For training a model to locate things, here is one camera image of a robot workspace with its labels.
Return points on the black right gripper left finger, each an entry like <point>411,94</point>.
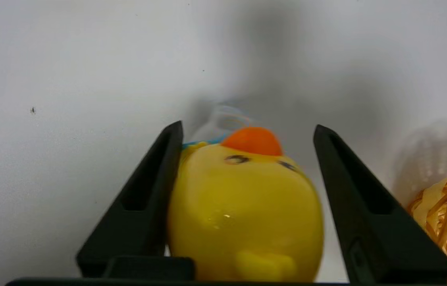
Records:
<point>144,210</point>

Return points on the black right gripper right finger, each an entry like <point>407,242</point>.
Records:
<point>370,214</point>

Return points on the yellow duck toy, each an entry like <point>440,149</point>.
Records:
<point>243,206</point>

